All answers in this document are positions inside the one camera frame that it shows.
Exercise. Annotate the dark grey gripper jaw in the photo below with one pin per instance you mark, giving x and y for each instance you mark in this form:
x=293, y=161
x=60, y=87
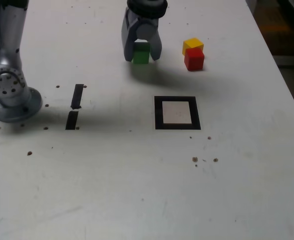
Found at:
x=128, y=40

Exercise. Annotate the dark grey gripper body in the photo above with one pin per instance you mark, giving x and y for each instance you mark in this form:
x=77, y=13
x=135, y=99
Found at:
x=148, y=20

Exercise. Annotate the red cube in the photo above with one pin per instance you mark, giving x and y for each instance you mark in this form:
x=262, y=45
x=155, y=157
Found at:
x=194, y=60

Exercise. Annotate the black tape strip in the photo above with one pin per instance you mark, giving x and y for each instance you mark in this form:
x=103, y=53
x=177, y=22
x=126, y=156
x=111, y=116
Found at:
x=77, y=95

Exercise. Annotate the yellow cube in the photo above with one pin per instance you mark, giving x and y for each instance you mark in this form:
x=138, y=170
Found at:
x=193, y=43

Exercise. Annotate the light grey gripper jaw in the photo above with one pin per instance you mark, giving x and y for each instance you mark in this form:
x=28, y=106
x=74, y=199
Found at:
x=146, y=31

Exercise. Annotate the green cube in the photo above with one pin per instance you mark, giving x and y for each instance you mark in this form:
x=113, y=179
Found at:
x=141, y=56

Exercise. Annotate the black tape square outline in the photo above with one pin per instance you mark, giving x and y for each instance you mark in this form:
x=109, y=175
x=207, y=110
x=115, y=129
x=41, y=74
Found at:
x=159, y=112

